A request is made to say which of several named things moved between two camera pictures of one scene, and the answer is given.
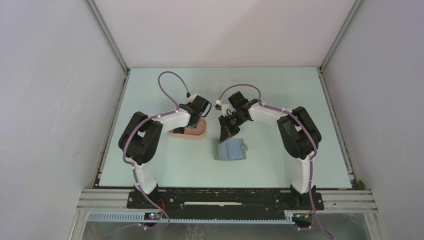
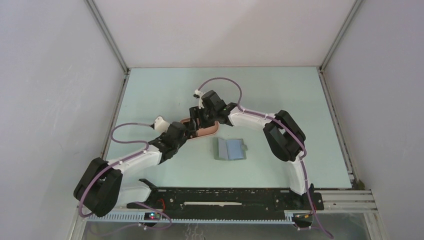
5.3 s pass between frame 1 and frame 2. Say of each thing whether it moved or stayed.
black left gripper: moved
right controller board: stayed
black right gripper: moved
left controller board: stayed
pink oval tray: moved
